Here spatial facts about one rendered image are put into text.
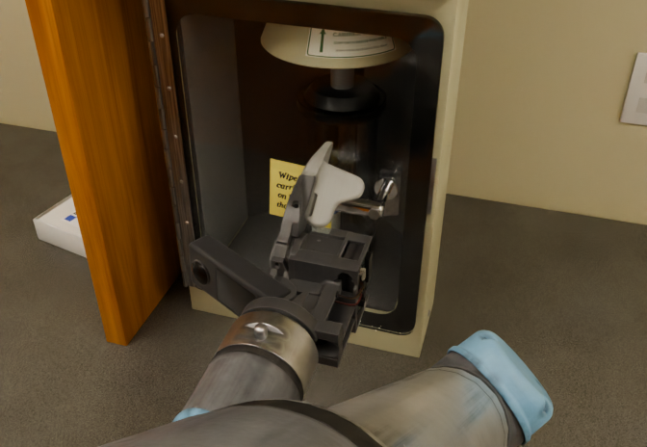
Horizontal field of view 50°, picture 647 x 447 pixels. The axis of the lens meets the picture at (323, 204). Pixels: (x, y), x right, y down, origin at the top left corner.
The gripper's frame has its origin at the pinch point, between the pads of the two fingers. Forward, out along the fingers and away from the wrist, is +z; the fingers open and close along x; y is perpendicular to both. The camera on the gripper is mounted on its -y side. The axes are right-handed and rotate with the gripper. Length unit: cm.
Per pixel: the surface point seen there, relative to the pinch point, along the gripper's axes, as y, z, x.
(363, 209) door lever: 4.3, -0.2, 0.3
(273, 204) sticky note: -7.6, 5.1, -4.8
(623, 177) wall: 36, 50, -20
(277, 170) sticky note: -6.9, 5.1, -0.1
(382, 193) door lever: 5.6, 2.8, 0.7
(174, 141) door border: -19.6, 5.3, 1.5
